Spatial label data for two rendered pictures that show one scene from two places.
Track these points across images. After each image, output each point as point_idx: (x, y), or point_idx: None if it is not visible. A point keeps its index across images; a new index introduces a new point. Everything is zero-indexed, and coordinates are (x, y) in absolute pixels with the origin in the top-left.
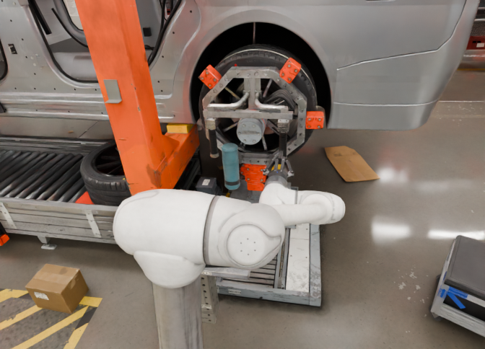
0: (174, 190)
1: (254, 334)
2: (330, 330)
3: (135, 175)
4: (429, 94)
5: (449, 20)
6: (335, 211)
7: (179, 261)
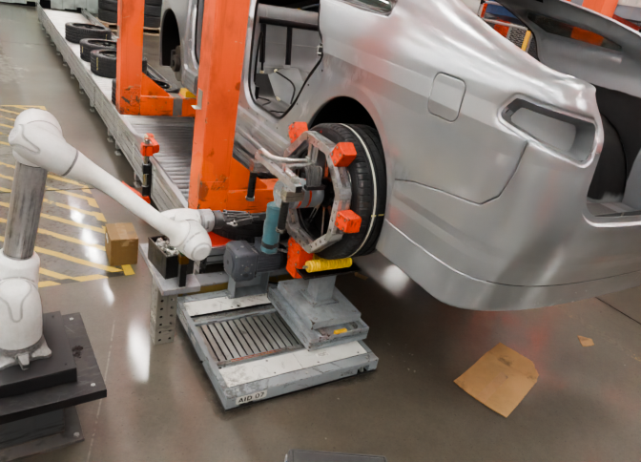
0: (48, 114)
1: (160, 373)
2: (202, 428)
3: (193, 179)
4: (468, 263)
5: (497, 172)
6: (187, 243)
7: None
